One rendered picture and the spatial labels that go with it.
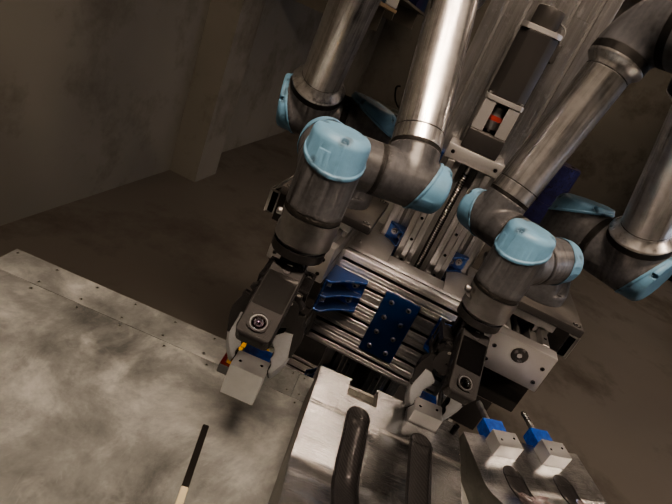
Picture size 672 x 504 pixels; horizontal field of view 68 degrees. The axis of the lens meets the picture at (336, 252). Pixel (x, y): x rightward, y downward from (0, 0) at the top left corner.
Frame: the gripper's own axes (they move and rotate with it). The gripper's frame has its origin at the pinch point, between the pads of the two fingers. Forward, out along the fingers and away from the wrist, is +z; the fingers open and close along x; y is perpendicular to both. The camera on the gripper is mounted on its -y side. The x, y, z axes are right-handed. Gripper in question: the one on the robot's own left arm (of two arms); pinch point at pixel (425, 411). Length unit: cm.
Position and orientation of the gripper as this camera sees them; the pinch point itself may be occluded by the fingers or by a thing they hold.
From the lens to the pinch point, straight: 89.2
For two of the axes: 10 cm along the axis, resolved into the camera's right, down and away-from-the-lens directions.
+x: -9.2, -4.0, 0.0
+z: -3.6, 8.3, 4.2
